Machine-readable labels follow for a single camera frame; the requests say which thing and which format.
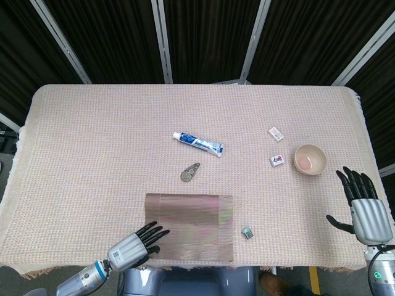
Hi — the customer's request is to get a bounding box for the correction tape dispenser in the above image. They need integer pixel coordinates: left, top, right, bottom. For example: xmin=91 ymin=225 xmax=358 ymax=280
xmin=180 ymin=162 xmax=201 ymax=182

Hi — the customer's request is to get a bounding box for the blue white toothpaste tube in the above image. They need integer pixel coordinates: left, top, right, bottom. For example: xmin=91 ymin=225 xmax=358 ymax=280
xmin=172 ymin=131 xmax=225 ymax=158

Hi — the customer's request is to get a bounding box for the dark pleated partition panel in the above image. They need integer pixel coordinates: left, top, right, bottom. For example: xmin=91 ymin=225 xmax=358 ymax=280
xmin=348 ymin=39 xmax=395 ymax=169
xmin=162 ymin=0 xmax=263 ymax=84
xmin=0 ymin=0 xmax=84 ymax=124
xmin=246 ymin=0 xmax=395 ymax=86
xmin=43 ymin=0 xmax=164 ymax=84

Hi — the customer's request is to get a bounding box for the pink bowl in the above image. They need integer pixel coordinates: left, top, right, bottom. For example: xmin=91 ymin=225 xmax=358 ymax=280
xmin=293 ymin=144 xmax=328 ymax=176

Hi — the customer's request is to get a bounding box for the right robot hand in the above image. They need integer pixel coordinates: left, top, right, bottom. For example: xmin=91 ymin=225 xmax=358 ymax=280
xmin=326 ymin=166 xmax=395 ymax=247

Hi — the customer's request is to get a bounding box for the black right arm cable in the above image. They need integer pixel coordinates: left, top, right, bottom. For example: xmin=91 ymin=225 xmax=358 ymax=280
xmin=367 ymin=246 xmax=386 ymax=296

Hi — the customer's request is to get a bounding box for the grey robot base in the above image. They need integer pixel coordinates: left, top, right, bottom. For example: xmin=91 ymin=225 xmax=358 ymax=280
xmin=118 ymin=266 xmax=257 ymax=296

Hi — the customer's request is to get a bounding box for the pink woven tablecloth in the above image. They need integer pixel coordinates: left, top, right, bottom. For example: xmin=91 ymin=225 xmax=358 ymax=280
xmin=0 ymin=83 xmax=395 ymax=280

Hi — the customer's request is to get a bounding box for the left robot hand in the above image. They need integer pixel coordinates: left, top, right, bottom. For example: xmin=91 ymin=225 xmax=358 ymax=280
xmin=106 ymin=221 xmax=171 ymax=273

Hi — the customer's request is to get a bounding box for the yellow floor tape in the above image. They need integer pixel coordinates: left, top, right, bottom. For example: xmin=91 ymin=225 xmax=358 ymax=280
xmin=309 ymin=266 xmax=319 ymax=292

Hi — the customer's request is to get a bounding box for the brown shoe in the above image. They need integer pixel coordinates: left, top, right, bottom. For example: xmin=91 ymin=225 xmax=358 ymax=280
xmin=259 ymin=273 xmax=291 ymax=296

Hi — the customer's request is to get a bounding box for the white partition frame post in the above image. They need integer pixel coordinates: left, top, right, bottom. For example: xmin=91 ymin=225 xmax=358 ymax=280
xmin=331 ymin=23 xmax=395 ymax=86
xmin=378 ymin=164 xmax=395 ymax=178
xmin=30 ymin=0 xmax=92 ymax=84
xmin=0 ymin=112 xmax=22 ymax=133
xmin=151 ymin=0 xmax=173 ymax=84
xmin=239 ymin=0 xmax=272 ymax=84

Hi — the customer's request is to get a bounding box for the black equipment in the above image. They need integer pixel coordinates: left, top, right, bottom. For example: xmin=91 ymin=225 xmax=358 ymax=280
xmin=0 ymin=121 xmax=19 ymax=155

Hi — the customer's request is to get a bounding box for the brown woven placemat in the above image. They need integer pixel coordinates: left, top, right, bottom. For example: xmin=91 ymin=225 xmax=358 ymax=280
xmin=144 ymin=193 xmax=235 ymax=263

